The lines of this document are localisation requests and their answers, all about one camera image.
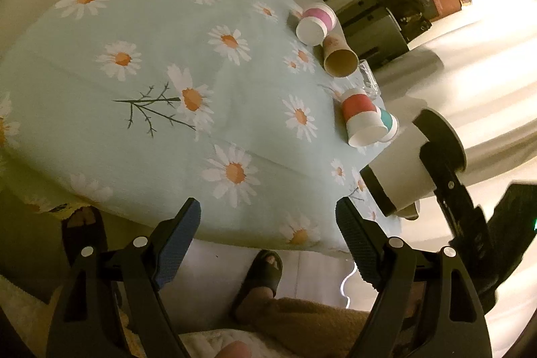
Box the pink and white paper cup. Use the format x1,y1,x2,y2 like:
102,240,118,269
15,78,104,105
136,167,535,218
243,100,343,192
295,3,337,46

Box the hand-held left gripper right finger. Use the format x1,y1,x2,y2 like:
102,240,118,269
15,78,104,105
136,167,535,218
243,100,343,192
336,196,493,358

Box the brown paper cup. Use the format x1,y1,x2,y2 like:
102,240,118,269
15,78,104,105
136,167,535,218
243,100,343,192
322,32,358,78

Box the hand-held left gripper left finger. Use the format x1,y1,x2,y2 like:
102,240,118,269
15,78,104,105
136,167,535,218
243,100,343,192
45,197,202,358

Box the black equipment case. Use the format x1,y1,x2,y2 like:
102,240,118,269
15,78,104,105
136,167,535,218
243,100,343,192
324,0,434,68

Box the person's brown trouser leg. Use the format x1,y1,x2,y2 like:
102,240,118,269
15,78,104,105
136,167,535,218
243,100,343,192
235,286,380,358

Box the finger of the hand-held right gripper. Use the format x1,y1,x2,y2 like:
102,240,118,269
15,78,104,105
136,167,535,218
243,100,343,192
420,142,467,199

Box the white fluffy blanket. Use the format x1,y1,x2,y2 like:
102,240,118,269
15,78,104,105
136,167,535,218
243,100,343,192
0,274,59,358

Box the person's left hand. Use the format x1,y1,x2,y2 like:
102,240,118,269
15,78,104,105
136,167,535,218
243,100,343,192
219,340,253,358

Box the black slipper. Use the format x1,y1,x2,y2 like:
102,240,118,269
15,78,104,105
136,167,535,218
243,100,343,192
230,249,284,322
61,206,108,263

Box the white cable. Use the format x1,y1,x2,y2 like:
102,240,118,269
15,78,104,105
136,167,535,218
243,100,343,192
339,262,360,309

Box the teal and white paper cup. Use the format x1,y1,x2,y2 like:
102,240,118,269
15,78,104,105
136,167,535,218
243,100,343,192
375,108,399,143

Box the white cup with black bands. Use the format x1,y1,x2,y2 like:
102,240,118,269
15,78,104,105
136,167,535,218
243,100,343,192
360,108,467,218

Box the daisy print tablecloth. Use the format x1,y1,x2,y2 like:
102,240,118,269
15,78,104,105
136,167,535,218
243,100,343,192
0,0,403,254

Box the red and white paper cup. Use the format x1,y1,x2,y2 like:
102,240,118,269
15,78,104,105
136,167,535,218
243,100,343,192
341,88,387,148

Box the clear glass cup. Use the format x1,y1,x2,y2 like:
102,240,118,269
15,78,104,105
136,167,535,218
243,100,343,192
356,59,382,99

